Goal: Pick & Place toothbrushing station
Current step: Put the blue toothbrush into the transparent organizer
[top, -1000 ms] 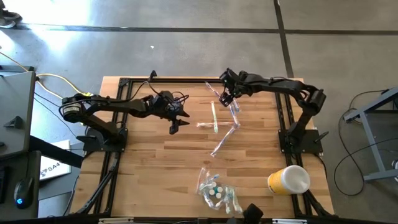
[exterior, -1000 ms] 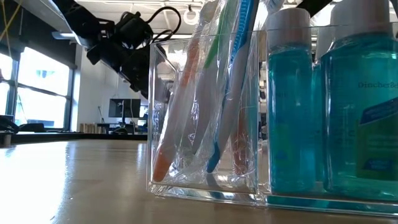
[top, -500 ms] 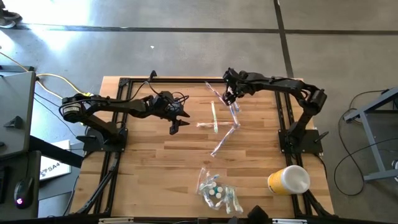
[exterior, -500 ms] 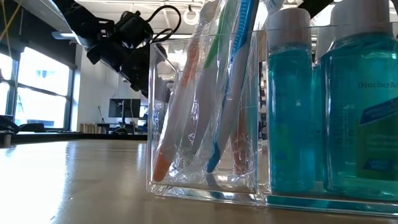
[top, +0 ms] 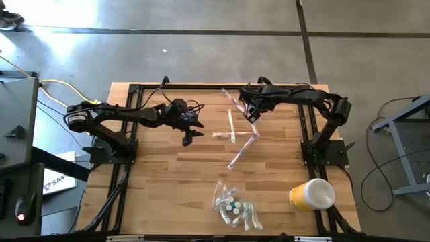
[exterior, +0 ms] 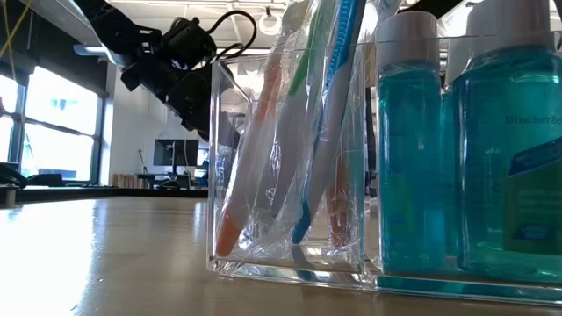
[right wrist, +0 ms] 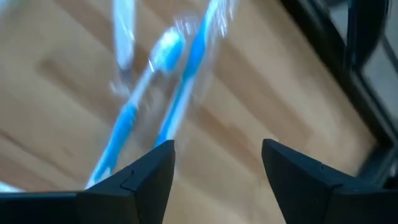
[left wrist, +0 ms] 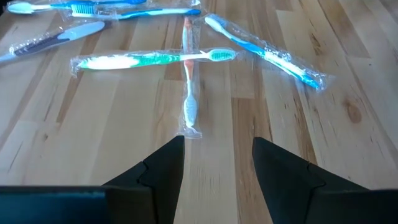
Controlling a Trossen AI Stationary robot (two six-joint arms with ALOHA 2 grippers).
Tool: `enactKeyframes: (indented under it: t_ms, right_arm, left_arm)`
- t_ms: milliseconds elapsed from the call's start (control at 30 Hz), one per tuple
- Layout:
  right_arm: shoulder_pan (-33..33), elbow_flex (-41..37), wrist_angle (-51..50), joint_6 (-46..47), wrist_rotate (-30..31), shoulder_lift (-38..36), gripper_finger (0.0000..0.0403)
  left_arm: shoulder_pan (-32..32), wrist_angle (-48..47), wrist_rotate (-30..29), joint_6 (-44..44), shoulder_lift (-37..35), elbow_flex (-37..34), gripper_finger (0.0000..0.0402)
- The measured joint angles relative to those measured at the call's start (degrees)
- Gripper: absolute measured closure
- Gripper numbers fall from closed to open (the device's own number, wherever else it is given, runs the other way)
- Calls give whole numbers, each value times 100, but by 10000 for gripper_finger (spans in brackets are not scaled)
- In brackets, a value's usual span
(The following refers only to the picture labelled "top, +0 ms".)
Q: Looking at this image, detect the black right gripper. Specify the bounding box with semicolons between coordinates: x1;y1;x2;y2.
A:
237;83;271;124

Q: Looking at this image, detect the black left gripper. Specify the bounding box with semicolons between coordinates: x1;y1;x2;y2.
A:
163;98;206;148

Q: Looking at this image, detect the orange toothbrush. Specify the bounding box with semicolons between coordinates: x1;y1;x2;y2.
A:
211;180;223;210
211;130;253;139

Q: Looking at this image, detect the clear acrylic organizer box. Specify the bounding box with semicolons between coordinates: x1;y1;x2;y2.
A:
210;180;264;233

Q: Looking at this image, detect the wrapped green toothbrush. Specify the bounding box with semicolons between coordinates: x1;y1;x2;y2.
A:
227;108;237;145

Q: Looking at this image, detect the wrapped pink toothbrush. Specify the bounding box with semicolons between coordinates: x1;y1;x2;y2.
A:
220;87;246;114

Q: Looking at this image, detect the yellow white wipes canister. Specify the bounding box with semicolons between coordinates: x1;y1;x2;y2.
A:
288;177;337;212

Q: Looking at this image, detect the black diagonal bar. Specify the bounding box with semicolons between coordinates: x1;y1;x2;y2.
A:
31;146;91;183

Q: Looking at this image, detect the silver aluminium extrusion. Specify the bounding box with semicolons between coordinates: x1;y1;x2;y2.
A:
294;235;333;242

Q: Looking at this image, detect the white printed box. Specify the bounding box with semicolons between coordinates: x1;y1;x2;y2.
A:
42;150;79;196

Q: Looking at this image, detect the black wedge stand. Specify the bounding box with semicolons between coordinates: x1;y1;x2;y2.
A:
3;124;26;140

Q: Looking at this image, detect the grey desk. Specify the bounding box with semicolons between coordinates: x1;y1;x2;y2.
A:
0;76;40;173

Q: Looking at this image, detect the black computer mouse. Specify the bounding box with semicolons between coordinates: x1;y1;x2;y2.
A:
14;190;37;227

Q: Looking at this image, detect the dark desk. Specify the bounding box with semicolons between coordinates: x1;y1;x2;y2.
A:
0;163;45;240

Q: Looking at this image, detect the person's shoe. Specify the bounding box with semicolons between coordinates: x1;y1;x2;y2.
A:
0;7;25;32

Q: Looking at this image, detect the black aluminium table frame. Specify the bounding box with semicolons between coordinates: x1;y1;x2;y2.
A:
80;75;362;236

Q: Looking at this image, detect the black floor cable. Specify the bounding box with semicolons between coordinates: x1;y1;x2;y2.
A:
360;96;430;212

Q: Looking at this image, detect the yellow cable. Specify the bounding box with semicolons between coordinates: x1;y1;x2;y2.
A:
0;55;103;108

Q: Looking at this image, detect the grey metal table frame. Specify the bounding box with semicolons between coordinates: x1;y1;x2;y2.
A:
370;93;430;198

